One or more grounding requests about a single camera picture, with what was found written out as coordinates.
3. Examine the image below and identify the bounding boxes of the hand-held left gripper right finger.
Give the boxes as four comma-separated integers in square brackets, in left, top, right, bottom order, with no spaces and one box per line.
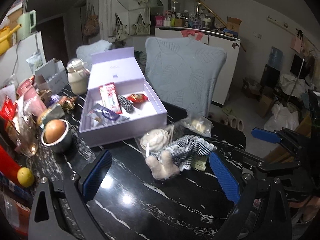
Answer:
[209,152,293,240]

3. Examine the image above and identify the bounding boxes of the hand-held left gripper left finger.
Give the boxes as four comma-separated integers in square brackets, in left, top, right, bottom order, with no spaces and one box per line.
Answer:
[28,149,113,240]

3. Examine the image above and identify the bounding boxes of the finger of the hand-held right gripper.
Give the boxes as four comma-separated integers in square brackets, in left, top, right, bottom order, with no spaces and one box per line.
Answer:
[231,148,265,173]
[251,127,312,155]

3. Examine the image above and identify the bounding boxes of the small green packet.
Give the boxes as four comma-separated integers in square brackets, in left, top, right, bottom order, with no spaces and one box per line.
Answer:
[192,159,207,172]

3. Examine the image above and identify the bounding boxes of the frilled checked cloth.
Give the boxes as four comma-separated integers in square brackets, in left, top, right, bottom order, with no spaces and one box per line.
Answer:
[155,134,214,172]

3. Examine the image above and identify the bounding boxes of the clear bag of white pieces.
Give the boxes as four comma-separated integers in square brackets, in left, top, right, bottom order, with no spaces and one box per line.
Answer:
[180,112,213,138]

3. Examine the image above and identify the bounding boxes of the purple snack packet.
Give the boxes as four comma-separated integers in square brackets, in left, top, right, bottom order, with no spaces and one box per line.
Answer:
[86,104,130,125]

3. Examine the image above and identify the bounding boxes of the beige plush toy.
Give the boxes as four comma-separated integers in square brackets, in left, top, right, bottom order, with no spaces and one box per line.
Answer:
[146,150,180,180]

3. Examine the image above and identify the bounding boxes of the clear bag with round pad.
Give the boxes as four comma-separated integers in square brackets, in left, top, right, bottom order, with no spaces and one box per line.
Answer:
[135,125,175,158]

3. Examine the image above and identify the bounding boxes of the small checked cloth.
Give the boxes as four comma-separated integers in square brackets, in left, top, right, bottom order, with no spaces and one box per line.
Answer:
[117,94,135,113]

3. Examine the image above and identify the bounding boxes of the long red white packet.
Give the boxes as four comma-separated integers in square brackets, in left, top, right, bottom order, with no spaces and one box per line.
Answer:
[99,82,122,114]

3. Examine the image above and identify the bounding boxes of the red orange snack packet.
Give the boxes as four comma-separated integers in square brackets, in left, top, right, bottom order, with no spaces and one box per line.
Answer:
[126,92,150,103]

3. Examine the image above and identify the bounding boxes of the lavender gift box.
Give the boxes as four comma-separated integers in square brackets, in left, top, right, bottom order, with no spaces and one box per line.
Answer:
[79,46,168,148]

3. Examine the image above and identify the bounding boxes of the white plastic bag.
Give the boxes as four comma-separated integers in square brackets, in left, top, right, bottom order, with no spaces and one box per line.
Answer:
[264,104,299,133]

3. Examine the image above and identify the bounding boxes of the brown cardboard box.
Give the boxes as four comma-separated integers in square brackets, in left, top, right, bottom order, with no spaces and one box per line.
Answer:
[257,94,275,118]

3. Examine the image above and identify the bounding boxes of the green slipper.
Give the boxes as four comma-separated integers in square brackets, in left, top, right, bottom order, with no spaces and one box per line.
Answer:
[222,105,235,117]

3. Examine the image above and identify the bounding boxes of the steel bowl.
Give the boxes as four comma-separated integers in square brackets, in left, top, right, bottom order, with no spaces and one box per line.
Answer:
[41,119,73,154]

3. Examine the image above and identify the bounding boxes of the brown onion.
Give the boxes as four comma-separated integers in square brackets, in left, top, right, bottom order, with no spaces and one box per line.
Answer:
[44,119,66,143]

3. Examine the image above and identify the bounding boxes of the yellow lemon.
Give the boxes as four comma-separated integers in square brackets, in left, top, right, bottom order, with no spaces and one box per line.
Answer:
[17,167,35,188]

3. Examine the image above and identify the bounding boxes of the black monitor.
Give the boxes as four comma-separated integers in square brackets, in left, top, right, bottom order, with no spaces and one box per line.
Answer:
[290,54,304,78]

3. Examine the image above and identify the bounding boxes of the grey stone block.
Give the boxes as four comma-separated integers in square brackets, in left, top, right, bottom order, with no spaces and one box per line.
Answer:
[37,104,65,125]

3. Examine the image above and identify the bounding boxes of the gold wrapped item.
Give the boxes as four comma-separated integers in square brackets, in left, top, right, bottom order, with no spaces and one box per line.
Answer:
[60,95,78,111]

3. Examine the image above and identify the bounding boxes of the blue water bottle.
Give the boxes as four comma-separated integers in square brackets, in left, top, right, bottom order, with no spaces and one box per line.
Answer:
[269,46,283,70]

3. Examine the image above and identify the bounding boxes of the clear drinking glass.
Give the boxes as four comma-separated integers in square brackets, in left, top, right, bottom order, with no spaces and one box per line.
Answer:
[16,127,39,157]

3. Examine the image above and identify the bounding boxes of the red container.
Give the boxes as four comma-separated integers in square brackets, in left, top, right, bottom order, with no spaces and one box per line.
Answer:
[0,145,20,188]

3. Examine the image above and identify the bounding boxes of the white cabinet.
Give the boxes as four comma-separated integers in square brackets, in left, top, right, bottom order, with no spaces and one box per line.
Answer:
[154,27,242,108]

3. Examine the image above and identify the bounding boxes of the pink paper bag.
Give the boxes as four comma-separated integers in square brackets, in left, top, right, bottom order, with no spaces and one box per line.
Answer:
[290,35,303,52]

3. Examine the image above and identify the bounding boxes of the cream lidded jar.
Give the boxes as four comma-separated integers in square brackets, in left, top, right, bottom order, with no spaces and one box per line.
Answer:
[66,57,90,95]

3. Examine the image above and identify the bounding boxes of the light blue chair cover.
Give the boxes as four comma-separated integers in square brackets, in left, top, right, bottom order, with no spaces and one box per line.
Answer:
[145,37,227,118]

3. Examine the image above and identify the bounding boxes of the pink cup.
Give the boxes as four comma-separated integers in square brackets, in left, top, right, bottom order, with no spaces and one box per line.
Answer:
[16,79,48,115]

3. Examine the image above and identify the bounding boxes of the white cardboard box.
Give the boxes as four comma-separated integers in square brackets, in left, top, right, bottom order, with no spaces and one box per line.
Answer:
[34,58,68,95]

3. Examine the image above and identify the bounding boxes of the red paper packet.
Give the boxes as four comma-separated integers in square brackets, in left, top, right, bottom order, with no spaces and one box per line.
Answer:
[0,96,18,120]

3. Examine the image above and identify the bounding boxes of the open cardboard box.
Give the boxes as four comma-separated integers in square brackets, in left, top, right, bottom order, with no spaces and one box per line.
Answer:
[227,17,242,33]

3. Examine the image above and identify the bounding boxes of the pink cloth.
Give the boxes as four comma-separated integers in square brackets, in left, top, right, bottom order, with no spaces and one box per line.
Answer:
[181,29,204,42]

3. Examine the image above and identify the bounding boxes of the green white pouch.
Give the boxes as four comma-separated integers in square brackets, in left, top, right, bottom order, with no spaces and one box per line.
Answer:
[26,51,43,74]

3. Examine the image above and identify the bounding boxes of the bamboo pole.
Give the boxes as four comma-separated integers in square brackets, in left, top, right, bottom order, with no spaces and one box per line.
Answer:
[170,0,247,52]

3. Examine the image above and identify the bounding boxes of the bottles and jars on cabinet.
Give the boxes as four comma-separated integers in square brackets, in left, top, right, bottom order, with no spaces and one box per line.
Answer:
[154,10,215,29]

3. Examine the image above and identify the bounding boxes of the white fridge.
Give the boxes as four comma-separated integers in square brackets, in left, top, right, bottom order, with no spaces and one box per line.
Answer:
[0,31,47,80]

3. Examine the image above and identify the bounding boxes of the dark brown door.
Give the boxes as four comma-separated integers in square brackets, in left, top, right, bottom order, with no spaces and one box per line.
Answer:
[36,17,63,60]

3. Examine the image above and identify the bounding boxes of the beige tote bag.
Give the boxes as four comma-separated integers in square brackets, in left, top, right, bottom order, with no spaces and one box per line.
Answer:
[132,14,151,36]
[112,13,129,41]

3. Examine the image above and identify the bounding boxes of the brown tote bag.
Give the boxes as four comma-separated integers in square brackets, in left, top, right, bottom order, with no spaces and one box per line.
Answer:
[83,5,99,37]

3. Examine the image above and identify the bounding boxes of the yellow pot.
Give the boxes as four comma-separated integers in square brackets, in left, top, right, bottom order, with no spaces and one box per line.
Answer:
[0,24,22,55]

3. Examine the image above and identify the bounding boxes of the green electric kettle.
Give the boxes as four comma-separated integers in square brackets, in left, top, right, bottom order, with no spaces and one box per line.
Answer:
[17,10,37,42]

